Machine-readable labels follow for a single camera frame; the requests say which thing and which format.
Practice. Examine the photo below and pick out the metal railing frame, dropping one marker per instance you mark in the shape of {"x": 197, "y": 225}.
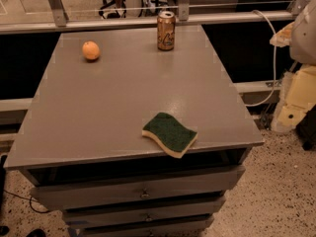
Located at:
{"x": 44, "y": 16}

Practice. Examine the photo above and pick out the gold soda can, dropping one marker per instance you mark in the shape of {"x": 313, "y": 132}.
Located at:
{"x": 166, "y": 22}

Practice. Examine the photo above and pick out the green and yellow sponge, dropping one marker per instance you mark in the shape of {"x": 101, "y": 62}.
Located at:
{"x": 173, "y": 138}

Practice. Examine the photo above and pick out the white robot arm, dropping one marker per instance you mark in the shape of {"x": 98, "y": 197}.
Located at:
{"x": 302, "y": 47}

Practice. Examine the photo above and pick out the black office chair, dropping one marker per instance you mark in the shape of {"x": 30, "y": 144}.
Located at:
{"x": 116, "y": 12}

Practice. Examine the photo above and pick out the grey drawer cabinet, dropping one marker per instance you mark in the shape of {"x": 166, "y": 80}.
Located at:
{"x": 81, "y": 146}

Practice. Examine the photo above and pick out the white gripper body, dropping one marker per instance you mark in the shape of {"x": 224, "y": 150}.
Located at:
{"x": 304, "y": 37}

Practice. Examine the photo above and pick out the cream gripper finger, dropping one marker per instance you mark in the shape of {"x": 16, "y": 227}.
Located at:
{"x": 283, "y": 37}

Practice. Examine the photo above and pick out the orange fruit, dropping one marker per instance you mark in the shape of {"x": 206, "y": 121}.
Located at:
{"x": 90, "y": 50}

